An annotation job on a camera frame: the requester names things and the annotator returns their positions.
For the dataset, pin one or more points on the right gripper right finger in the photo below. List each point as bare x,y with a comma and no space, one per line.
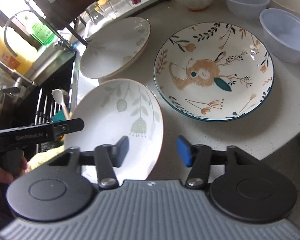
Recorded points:
198,158

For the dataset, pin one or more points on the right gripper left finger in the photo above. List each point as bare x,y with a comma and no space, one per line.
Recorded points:
106,158

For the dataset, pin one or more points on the white leaf plate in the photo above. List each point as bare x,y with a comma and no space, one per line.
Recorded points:
115,47
117,108

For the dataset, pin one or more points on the rabbit pattern plate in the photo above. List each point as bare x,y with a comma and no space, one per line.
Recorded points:
214,71

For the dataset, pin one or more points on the pale blue plastic bowl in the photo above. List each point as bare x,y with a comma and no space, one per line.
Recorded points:
247,9

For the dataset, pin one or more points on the left hand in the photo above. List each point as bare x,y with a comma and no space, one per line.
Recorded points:
7,178

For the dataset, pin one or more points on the yellow dish cloth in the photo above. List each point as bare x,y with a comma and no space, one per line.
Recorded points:
43,157

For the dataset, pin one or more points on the black sink drying rack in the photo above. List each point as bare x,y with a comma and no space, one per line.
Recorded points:
61,78

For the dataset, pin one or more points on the green flower sink mat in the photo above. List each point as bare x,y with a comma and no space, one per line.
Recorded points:
58,117

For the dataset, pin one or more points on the white spoon brush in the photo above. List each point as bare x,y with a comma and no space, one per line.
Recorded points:
59,97

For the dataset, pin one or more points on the yellow detergent bottle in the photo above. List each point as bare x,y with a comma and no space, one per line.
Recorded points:
26,54

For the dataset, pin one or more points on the green soap bottle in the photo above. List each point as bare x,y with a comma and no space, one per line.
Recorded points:
42,33

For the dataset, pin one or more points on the black countertop rack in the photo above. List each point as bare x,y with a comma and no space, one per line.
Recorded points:
110,2

